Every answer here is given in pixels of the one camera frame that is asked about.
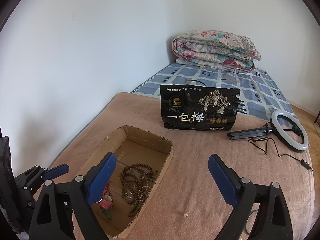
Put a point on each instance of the open cardboard box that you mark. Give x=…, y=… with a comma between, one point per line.
x=143, y=156

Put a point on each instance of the green jade red-string pendant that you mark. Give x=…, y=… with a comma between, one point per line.
x=106, y=191

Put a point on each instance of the pink blanket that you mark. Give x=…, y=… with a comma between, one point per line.
x=188, y=187

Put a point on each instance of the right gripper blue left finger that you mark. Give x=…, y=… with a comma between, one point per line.
x=98, y=177

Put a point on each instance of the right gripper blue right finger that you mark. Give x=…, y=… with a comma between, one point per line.
x=225, y=178

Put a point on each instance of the black snack bag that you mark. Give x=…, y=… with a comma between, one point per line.
x=198, y=108

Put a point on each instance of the white ring light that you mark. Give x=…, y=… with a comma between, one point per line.
x=275, y=127

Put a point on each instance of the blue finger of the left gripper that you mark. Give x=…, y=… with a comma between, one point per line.
x=55, y=172

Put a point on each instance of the red strap wristwatch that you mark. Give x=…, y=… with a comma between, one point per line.
x=105, y=202

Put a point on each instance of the folded floral quilt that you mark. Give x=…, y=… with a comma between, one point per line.
x=216, y=49

